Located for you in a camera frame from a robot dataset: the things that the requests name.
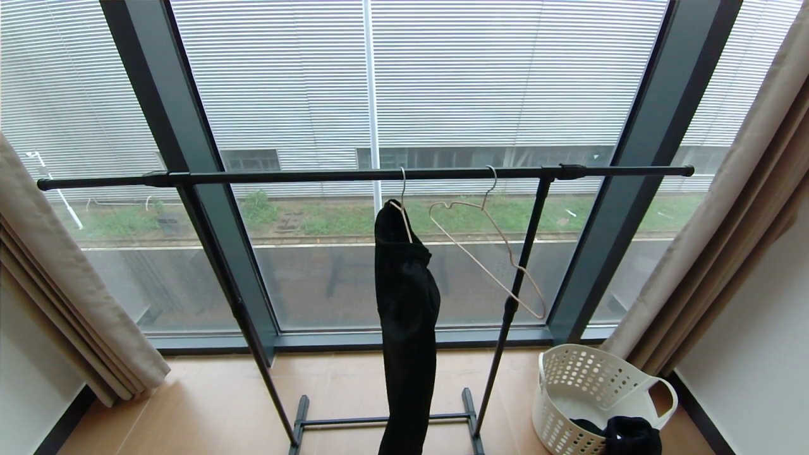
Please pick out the pink clothes hanger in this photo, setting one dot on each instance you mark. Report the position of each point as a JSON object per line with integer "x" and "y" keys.
{"x": 403, "y": 215}
{"x": 480, "y": 262}

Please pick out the black garment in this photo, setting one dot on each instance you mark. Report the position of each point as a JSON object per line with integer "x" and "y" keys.
{"x": 407, "y": 316}
{"x": 632, "y": 436}

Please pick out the black clothes rack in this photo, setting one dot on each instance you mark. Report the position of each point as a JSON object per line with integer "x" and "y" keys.
{"x": 284, "y": 176}

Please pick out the white laundry basket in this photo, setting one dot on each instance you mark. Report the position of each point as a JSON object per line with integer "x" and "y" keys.
{"x": 581, "y": 379}

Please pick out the window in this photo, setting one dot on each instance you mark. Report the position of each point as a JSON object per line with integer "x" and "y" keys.
{"x": 158, "y": 95}

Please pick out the beige curtain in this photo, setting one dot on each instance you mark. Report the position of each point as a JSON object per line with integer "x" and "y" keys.
{"x": 63, "y": 284}
{"x": 746, "y": 189}

